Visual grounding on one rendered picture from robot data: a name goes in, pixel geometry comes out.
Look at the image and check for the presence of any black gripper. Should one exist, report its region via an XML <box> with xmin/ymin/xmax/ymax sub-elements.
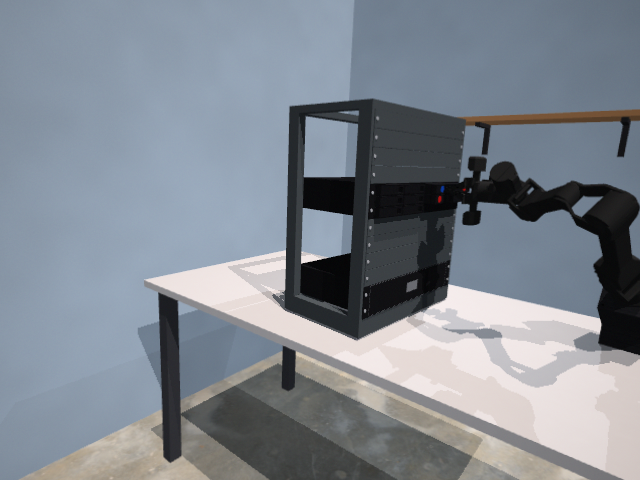
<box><xmin>445</xmin><ymin>156</ymin><xmax>499</xmax><ymax>226</ymax></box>

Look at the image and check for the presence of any black server rack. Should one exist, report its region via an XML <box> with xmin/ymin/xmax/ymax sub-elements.
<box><xmin>285</xmin><ymin>99</ymin><xmax>466</xmax><ymax>341</ymax></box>

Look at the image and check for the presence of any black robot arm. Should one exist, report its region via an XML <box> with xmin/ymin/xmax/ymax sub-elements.
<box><xmin>482</xmin><ymin>161</ymin><xmax>640</xmax><ymax>307</ymax></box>

